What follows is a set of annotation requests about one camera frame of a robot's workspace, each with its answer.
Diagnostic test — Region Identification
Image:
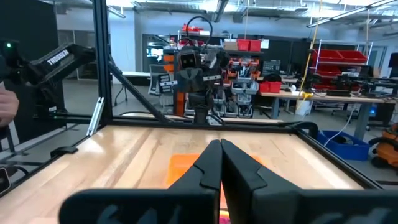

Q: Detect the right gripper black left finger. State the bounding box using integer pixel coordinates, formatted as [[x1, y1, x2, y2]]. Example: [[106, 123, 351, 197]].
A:
[[58, 139, 223, 224]]

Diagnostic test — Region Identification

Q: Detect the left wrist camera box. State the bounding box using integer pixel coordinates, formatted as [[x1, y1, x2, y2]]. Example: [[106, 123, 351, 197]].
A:
[[179, 49, 199, 70]]

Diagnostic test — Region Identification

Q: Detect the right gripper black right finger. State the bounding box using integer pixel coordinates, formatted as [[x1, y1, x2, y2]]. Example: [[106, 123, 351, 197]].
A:
[[220, 139, 398, 224]]

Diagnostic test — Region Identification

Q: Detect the white bucket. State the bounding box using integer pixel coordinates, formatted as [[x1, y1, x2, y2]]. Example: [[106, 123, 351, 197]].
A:
[[294, 98, 313, 116]]

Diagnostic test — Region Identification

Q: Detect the blue plastic bin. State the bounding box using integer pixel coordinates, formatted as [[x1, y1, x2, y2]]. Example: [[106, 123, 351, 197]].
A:
[[317, 129, 371, 162]]

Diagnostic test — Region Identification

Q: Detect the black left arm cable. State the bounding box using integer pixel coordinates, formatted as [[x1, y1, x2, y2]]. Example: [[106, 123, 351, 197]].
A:
[[185, 15, 214, 52]]

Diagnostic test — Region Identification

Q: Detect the silver frame bracket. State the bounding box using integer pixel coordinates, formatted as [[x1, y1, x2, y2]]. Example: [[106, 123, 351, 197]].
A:
[[86, 96, 105, 137]]

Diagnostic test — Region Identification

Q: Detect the person's hand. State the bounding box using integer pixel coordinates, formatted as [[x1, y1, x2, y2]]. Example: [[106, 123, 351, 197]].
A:
[[0, 88, 21, 128]]

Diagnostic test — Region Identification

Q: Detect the orange and clear pencil box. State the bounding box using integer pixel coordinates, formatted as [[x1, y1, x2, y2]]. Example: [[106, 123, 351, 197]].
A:
[[165, 152, 266, 224]]

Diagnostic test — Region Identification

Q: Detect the red storage bin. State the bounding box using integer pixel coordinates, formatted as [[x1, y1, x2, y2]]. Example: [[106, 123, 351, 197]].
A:
[[236, 39, 251, 52], [249, 39, 262, 53]]

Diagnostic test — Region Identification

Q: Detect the hanging yellow cable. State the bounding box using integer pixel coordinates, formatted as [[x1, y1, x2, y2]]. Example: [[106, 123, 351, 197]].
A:
[[295, 0, 324, 110]]

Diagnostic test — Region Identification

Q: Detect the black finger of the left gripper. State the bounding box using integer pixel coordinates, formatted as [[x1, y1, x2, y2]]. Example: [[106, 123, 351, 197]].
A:
[[194, 67, 213, 92], [178, 67, 196, 93]]

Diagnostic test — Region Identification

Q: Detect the long wooden workbench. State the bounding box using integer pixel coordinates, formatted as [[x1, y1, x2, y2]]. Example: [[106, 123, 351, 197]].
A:
[[260, 90, 397, 141]]

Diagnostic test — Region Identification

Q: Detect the black monitor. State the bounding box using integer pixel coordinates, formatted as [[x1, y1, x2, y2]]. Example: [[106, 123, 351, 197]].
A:
[[387, 52, 398, 78]]

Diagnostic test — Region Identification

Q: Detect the white cable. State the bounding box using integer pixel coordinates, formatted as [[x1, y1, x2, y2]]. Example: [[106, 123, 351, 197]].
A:
[[323, 105, 356, 147]]

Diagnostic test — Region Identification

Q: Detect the black aluminium frame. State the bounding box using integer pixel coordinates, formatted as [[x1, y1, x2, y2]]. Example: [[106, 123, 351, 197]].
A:
[[0, 0, 385, 200]]

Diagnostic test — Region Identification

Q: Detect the wire shelf with red bins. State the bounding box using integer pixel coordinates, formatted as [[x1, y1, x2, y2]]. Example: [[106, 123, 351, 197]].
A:
[[310, 39, 369, 91]]

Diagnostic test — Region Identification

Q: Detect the orange shop vacuum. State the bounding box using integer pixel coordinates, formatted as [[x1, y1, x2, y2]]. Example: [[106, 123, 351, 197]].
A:
[[368, 123, 398, 170]]

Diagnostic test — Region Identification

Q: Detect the black frame clamp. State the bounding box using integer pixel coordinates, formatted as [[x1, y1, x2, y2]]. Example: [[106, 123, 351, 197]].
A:
[[291, 121, 319, 140], [50, 146, 79, 159]]

